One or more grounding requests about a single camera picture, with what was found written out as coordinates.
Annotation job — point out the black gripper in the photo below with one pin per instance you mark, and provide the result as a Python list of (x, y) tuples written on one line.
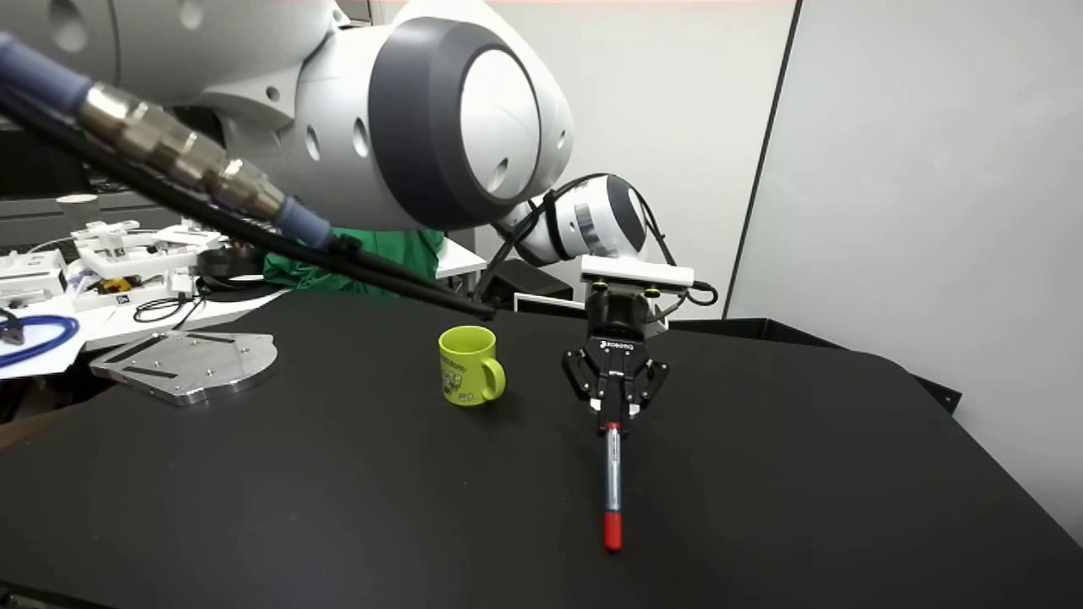
[(618, 340)]

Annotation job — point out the red capped black marker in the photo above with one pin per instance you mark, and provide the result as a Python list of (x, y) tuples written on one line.
[(611, 486)]

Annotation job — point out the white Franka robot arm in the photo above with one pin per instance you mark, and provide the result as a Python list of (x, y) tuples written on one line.
[(428, 124)]

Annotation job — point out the small black case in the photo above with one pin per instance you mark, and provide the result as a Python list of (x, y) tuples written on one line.
[(529, 288)]

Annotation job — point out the yellow-green mug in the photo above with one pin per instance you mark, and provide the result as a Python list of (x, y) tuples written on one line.
[(461, 366)]

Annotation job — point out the black table cover sheet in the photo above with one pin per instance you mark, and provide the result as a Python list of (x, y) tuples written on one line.
[(731, 486)]

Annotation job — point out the green cloth pile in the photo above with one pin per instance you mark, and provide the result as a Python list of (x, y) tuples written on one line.
[(382, 256)]

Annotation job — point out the silver metal mounting plate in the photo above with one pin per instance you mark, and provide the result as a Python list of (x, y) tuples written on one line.
[(186, 363)]

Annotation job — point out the white printed parts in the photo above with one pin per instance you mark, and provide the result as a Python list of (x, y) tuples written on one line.
[(123, 248)]

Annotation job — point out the white side table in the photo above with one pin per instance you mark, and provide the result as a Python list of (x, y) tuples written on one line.
[(107, 326)]

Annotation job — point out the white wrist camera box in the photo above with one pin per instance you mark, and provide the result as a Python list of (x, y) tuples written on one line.
[(630, 273)]

